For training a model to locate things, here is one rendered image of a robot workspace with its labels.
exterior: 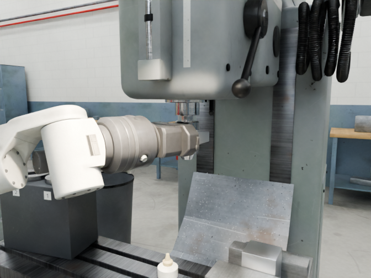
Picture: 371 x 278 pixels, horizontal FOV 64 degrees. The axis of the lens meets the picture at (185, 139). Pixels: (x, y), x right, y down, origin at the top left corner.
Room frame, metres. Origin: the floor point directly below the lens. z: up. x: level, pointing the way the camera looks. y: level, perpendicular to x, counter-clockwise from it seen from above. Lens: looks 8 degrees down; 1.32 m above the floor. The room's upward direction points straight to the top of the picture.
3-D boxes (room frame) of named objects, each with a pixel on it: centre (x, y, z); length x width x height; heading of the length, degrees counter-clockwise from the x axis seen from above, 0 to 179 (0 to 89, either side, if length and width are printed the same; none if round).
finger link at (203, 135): (0.55, -0.02, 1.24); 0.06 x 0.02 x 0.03; 134
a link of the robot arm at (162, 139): (0.51, 0.06, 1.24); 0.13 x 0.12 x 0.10; 45
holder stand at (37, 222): (0.78, 0.38, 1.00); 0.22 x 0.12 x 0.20; 73
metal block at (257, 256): (0.50, -0.14, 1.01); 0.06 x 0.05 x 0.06; 61
